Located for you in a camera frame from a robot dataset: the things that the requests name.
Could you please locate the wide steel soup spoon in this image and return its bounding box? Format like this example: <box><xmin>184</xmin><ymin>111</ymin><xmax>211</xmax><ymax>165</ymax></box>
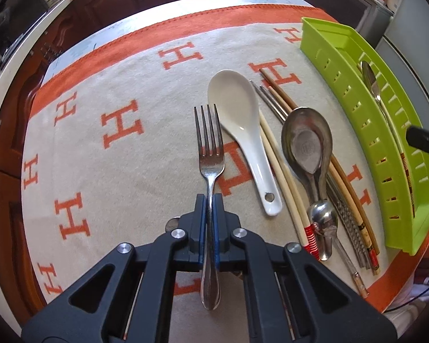
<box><xmin>282</xmin><ymin>107</ymin><xmax>334</xmax><ymax>262</ymax></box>

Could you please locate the small steel spoon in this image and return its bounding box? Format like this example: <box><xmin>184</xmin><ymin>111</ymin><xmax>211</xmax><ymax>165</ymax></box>
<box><xmin>308</xmin><ymin>200</ymin><xmax>370</xmax><ymax>299</ymax></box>

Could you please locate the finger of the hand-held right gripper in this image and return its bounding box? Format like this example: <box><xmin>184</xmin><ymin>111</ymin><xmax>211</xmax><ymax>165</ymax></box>
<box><xmin>406</xmin><ymin>125</ymin><xmax>429</xmax><ymax>158</ymax></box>

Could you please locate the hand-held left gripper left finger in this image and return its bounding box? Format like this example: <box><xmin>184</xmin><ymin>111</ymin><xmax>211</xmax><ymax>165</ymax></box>
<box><xmin>21</xmin><ymin>194</ymin><xmax>207</xmax><ymax>343</ymax></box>

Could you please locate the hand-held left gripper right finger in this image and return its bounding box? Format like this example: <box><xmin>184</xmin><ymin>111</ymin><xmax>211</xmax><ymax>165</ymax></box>
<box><xmin>212</xmin><ymin>194</ymin><xmax>397</xmax><ymax>343</ymax></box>

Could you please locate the white ceramic spoon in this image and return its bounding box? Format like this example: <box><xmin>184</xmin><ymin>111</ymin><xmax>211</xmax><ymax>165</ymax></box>
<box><xmin>207</xmin><ymin>69</ymin><xmax>283</xmax><ymax>217</ymax></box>

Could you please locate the steel fork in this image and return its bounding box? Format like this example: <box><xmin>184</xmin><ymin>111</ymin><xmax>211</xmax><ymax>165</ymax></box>
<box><xmin>195</xmin><ymin>103</ymin><xmax>226</xmax><ymax>310</ymax></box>

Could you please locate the white kitchen countertop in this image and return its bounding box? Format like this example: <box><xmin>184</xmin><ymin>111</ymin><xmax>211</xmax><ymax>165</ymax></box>
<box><xmin>0</xmin><ymin>0</ymin><xmax>74</xmax><ymax>115</ymax></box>

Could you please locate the grey refrigerator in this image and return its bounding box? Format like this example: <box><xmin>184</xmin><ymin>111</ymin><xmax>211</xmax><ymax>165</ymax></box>
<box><xmin>375</xmin><ymin>0</ymin><xmax>429</xmax><ymax>140</ymax></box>

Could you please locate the orange and grey printed tablecloth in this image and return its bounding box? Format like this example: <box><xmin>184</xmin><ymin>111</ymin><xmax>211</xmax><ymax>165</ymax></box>
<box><xmin>21</xmin><ymin>3</ymin><xmax>429</xmax><ymax>329</ymax></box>

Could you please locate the black stove top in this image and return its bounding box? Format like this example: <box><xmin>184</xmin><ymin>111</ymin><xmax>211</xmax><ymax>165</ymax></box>
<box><xmin>0</xmin><ymin>0</ymin><xmax>49</xmax><ymax>68</ymax></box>

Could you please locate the large steel spoon embossed handle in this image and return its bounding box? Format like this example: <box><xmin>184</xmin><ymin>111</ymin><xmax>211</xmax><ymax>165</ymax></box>
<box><xmin>360</xmin><ymin>61</ymin><xmax>403</xmax><ymax>151</ymax></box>

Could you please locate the tan wooden chopstick patterned end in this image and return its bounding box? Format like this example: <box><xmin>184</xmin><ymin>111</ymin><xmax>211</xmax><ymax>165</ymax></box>
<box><xmin>263</xmin><ymin>73</ymin><xmax>380</xmax><ymax>276</ymax></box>

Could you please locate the green plastic utensil tray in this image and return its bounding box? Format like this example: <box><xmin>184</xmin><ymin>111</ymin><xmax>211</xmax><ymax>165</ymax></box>
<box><xmin>299</xmin><ymin>17</ymin><xmax>429</xmax><ymax>257</ymax></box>

